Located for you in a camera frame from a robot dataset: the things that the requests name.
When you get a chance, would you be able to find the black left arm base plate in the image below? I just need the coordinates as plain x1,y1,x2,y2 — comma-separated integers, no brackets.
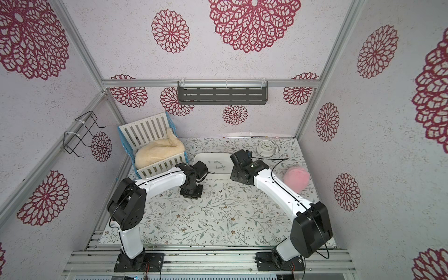
114,249,165,273

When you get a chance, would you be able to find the black wire wall rack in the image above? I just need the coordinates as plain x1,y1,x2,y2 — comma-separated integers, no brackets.
62,110,105,158

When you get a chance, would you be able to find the beige plush cloth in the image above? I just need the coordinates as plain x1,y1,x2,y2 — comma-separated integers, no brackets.
135,128,185,169

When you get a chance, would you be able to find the white plastic storage box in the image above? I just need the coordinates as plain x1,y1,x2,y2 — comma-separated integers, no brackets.
193,152,234,180

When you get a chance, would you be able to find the white alarm clock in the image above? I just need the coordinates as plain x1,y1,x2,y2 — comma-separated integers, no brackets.
256,140,277,158

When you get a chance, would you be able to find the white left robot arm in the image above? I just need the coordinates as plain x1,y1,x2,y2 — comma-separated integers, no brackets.
107,161,209,260

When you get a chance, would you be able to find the dark grey wall shelf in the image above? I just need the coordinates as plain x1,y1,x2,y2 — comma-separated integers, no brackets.
177,80,268,106

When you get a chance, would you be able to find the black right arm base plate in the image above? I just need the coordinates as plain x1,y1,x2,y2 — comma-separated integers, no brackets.
255,251,306,272

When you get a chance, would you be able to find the white slatted blue basket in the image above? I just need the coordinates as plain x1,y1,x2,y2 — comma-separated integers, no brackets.
118,112,189,179

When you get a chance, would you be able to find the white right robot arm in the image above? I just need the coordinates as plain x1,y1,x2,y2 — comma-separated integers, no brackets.
230,149,333,266

